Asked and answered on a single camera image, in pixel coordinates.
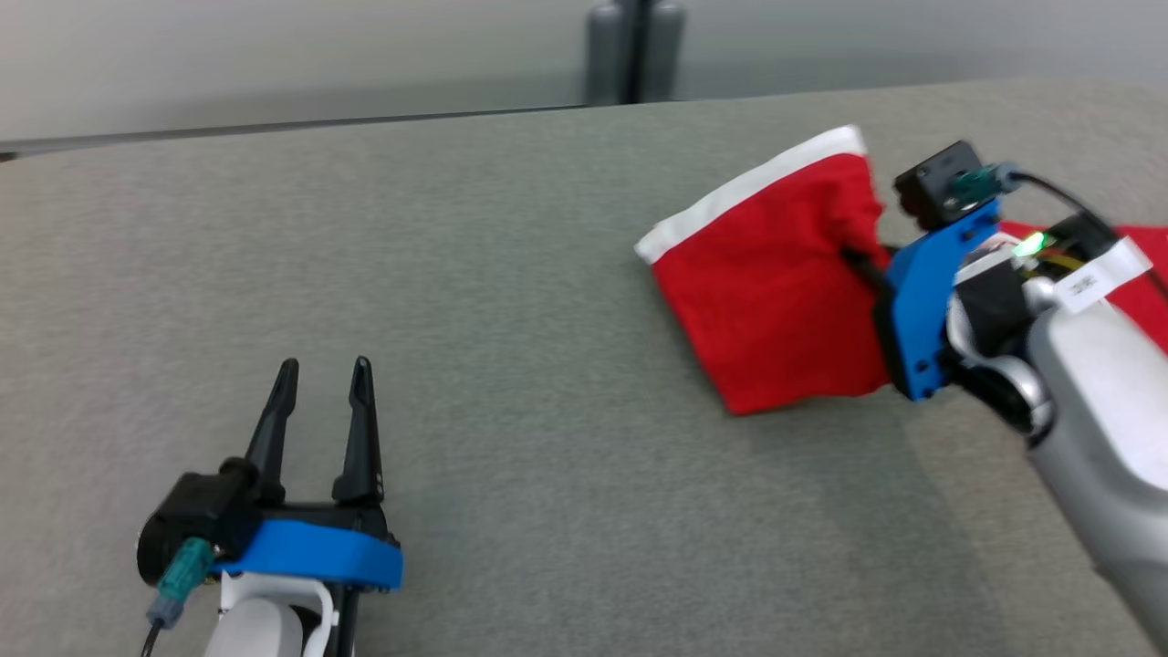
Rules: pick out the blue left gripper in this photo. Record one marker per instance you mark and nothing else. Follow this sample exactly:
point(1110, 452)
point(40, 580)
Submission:
point(319, 552)

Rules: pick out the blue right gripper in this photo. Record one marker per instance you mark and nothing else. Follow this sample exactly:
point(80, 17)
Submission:
point(917, 310)

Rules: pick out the red white basketball jersey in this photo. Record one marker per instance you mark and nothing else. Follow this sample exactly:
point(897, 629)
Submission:
point(776, 292)

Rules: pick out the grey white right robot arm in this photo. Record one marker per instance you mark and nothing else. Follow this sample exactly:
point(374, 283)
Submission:
point(1095, 411)

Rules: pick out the white paper label tag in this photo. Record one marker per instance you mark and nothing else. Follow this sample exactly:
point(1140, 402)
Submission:
point(1100, 274)

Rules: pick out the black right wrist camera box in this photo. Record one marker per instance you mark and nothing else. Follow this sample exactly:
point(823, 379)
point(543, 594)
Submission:
point(931, 187)

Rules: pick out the grey metal partition post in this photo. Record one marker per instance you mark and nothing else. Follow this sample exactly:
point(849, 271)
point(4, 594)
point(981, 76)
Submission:
point(634, 50)

